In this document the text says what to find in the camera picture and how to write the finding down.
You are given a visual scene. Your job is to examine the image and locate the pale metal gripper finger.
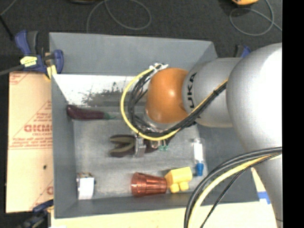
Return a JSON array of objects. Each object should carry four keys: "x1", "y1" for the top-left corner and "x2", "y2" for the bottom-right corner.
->
[
  {"x1": 132, "y1": 135, "x2": 146, "y2": 148},
  {"x1": 133, "y1": 146, "x2": 146, "y2": 158}
]

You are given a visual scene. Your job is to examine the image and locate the copper-coloured cup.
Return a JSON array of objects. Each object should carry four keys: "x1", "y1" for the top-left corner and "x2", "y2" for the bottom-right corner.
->
[{"x1": 131, "y1": 172, "x2": 168, "y2": 197}]

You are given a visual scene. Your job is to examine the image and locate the brown cardboard board red print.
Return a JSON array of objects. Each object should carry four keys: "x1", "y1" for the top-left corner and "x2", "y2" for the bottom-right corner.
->
[{"x1": 5, "y1": 71, "x2": 55, "y2": 213}]

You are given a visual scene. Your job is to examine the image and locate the small white box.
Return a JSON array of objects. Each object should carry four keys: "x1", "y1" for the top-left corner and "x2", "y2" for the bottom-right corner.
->
[{"x1": 76, "y1": 172, "x2": 95, "y2": 200}]

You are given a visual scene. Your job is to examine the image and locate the yellow toy block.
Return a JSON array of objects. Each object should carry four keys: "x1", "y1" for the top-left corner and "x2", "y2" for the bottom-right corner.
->
[{"x1": 164, "y1": 166, "x2": 193, "y2": 194}]

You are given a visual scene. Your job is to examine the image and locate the grey metal bin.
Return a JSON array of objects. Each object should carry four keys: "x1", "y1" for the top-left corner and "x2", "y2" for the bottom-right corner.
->
[{"x1": 48, "y1": 32, "x2": 260, "y2": 219}]

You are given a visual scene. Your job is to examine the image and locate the clear bottle with blue cap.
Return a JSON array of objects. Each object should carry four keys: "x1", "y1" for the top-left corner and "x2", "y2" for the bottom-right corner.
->
[{"x1": 191, "y1": 138, "x2": 206, "y2": 177}]

